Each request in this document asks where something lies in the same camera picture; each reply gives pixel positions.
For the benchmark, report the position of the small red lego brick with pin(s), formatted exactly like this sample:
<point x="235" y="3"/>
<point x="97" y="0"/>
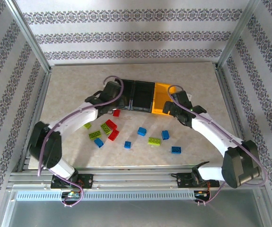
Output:
<point x="116" y="113"/>

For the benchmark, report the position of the long green lego brick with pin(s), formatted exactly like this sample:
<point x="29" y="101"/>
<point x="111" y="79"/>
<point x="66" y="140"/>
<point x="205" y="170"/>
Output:
<point x="106" y="128"/>
<point x="154" y="141"/>
<point x="95" y="134"/>

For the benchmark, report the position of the small green lego brick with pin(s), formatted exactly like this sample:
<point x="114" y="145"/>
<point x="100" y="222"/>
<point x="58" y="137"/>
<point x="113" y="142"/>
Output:
<point x="87" y="125"/>

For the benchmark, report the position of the long red lego brick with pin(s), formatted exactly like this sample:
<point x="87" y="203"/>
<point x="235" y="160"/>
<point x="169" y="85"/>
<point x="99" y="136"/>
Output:
<point x="113" y="135"/>
<point x="111" y="124"/>

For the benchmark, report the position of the small blue lego brick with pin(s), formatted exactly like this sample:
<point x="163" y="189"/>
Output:
<point x="127" y="144"/>

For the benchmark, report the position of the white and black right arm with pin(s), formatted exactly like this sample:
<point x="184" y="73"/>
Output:
<point x="209" y="132"/>

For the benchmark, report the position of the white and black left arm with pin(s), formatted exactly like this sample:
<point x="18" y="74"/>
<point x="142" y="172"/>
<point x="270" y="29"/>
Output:
<point x="74" y="118"/>

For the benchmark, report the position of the black plastic bin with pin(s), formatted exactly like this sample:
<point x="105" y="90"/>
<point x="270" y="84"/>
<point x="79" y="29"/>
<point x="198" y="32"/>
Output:
<point x="143" y="95"/>
<point x="129" y="94"/>

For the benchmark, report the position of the yellow plastic bin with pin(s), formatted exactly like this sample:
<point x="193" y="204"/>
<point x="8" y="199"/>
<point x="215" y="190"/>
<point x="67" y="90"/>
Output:
<point x="159" y="99"/>

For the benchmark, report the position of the small circuit board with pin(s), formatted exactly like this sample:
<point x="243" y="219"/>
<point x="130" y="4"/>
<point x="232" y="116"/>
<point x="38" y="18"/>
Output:
<point x="72" y="194"/>
<point x="200" y="194"/>

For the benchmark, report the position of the grey metal sheet shelf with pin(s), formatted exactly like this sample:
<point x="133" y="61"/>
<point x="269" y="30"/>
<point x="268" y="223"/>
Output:
<point x="135" y="214"/>

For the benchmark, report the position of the aluminium table side rail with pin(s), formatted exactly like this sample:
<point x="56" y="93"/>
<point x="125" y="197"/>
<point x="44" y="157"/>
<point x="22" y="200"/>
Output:
<point x="35" y="118"/>
<point x="230" y="104"/>

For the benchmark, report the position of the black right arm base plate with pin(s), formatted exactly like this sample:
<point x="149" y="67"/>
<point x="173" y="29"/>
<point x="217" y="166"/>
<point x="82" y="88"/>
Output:
<point x="184" y="180"/>

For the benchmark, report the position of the aluminium mounting rail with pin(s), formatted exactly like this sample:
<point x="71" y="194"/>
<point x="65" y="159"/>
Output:
<point x="135" y="178"/>

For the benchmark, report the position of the aluminium frame post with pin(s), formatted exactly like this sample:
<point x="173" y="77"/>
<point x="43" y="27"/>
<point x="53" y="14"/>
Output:
<point x="237" y="35"/>
<point x="29" y="37"/>

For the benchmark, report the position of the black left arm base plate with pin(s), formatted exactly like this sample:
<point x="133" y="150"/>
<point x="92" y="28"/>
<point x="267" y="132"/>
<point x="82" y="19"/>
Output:
<point x="86" y="180"/>

